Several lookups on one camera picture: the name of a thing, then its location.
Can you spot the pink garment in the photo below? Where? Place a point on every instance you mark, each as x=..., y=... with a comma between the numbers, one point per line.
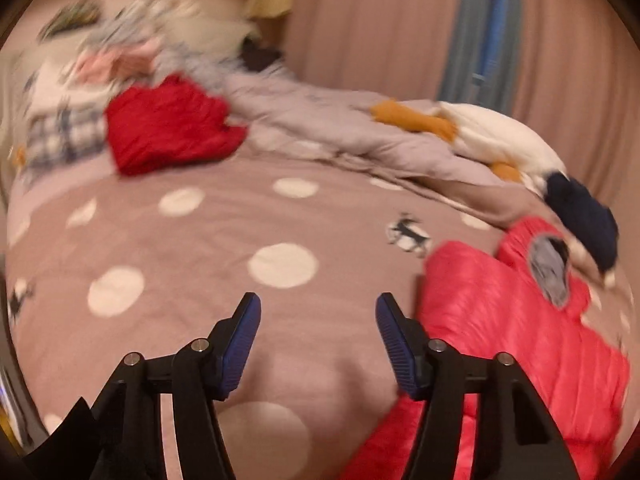
x=117, y=62

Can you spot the beige curtain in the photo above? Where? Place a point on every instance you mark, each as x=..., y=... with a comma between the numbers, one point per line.
x=375, y=25

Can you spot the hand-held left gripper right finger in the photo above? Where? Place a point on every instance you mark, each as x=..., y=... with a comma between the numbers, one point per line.
x=397, y=347

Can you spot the navy folded garment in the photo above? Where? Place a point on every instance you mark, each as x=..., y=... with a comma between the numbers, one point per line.
x=582, y=215

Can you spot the brown dotted blanket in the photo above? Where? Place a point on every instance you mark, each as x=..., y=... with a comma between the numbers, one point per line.
x=200, y=240

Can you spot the blue grey window frame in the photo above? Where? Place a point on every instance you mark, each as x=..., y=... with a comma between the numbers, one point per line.
x=480, y=25

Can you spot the white printed pillow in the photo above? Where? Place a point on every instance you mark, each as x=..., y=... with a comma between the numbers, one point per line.
x=200, y=25

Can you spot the red puffer jacket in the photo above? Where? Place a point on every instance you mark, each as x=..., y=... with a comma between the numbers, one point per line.
x=505, y=330

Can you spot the white plush goose toy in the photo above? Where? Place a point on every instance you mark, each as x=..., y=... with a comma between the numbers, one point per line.
x=495, y=135

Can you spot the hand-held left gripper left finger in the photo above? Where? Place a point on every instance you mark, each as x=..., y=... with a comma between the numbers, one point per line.
x=241, y=345

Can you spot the dark red garment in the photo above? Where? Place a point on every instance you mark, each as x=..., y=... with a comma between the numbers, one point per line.
x=165, y=125

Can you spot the plaid cloth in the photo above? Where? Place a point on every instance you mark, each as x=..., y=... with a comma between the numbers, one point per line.
x=62, y=137

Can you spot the lilac quilt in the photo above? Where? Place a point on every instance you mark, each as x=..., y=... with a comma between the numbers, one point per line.
x=325, y=120

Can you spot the dark cloth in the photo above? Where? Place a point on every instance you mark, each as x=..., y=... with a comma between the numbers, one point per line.
x=260, y=57

